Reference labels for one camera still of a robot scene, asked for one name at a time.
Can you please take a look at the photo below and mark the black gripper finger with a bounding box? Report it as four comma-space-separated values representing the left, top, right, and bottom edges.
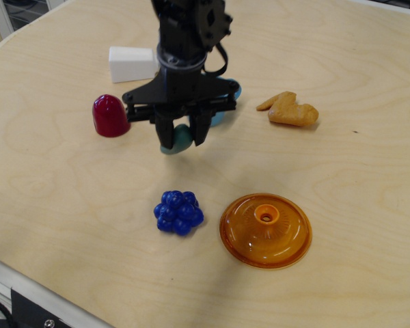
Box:
189, 111, 214, 146
154, 113, 174, 150

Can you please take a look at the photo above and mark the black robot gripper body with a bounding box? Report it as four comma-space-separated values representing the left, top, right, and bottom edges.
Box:
122, 68, 238, 124

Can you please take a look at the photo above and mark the green toy cucumber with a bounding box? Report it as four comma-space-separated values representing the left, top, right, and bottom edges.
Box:
160, 124, 193, 155

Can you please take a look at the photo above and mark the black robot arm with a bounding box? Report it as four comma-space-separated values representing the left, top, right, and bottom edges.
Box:
122, 1, 240, 149

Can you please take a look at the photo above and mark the light blue plastic cup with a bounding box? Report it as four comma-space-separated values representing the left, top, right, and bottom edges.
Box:
210, 77, 243, 128

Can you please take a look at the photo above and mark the dark red plastic dome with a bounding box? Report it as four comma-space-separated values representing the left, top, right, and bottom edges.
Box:
92, 94, 131, 137

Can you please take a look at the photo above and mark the white salt shaker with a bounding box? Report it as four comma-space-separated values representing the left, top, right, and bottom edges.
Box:
109, 46, 159, 83

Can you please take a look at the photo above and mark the toy fried chicken wing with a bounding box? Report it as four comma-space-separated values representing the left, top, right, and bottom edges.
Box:
256, 91, 319, 127

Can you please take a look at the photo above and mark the blue toy grape bunch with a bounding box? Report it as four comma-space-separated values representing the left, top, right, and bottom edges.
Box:
154, 190, 204, 236

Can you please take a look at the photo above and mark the orange transparent pot lid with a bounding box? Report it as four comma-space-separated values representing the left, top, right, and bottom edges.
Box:
219, 193, 312, 269

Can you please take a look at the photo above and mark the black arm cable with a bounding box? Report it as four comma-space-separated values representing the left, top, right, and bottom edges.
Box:
203, 42, 229, 78

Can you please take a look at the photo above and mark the aluminium table frame rail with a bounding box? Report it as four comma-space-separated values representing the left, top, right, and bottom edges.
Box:
0, 261, 110, 327

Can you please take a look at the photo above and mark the black corner bracket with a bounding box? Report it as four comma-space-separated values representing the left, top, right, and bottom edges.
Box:
11, 289, 70, 328

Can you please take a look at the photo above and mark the black cable at corner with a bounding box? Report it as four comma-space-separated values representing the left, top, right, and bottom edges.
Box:
0, 296, 16, 328

